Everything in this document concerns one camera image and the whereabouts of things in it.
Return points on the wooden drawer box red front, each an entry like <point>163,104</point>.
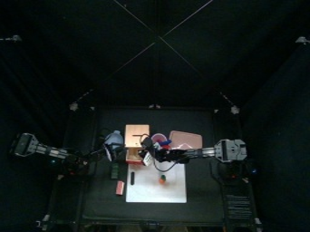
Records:
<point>136,137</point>

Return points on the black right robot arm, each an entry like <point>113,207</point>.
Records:
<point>226,150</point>

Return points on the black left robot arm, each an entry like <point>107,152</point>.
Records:
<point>44,149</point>

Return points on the pale blue grey bowl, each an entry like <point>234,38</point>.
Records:
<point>113,139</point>

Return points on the red plastic cup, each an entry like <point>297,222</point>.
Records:
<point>158,137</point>

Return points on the red and blue toy utensil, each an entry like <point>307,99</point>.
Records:
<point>164,142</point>

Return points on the dark green block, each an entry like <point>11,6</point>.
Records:
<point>115,171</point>

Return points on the black marker pen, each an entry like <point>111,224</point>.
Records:
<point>132,178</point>

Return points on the pink tray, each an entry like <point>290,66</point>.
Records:
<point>186,139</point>

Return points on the orange toy carrot green top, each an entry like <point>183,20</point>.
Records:
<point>162,179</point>

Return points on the pink eraser block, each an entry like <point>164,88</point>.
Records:
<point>119,188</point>

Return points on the white cutting board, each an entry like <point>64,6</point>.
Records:
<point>160,190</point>

